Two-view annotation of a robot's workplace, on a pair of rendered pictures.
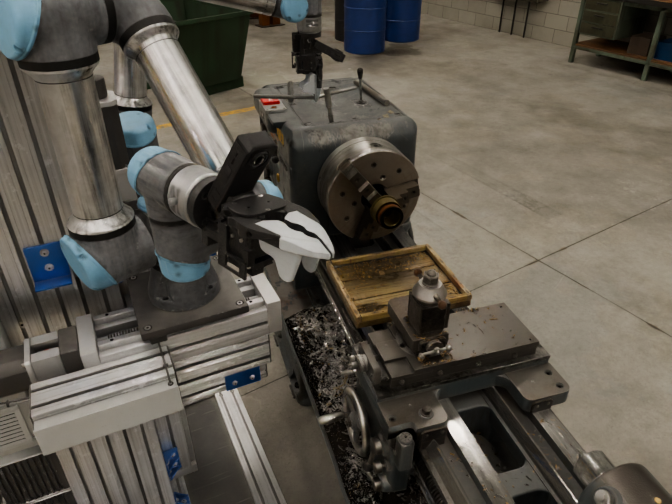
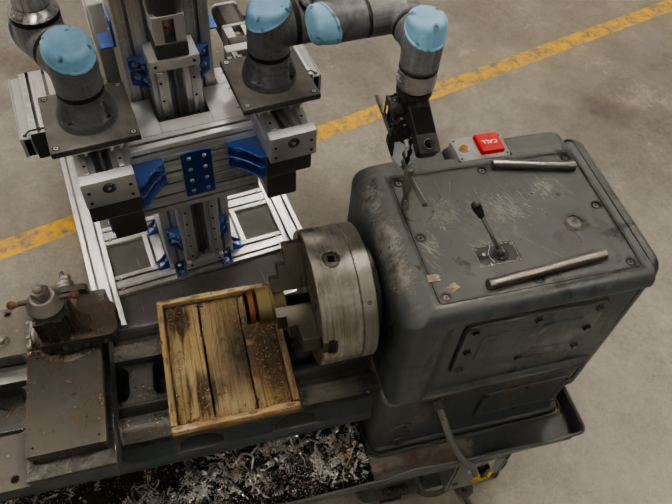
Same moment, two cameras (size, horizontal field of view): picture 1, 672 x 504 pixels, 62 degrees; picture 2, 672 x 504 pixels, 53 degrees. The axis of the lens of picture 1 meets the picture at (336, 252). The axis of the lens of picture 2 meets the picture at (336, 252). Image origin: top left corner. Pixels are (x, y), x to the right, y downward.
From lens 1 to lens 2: 1.94 m
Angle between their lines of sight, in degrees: 63
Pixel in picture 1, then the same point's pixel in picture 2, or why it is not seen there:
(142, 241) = (29, 44)
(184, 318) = (47, 118)
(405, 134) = (402, 313)
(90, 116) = not seen: outside the picture
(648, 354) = not seen: outside the picture
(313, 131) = (374, 189)
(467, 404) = not seen: hidden behind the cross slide
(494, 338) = (46, 409)
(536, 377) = (12, 462)
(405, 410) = (12, 325)
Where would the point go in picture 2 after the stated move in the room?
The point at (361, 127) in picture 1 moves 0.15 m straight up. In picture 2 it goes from (394, 246) to (404, 200)
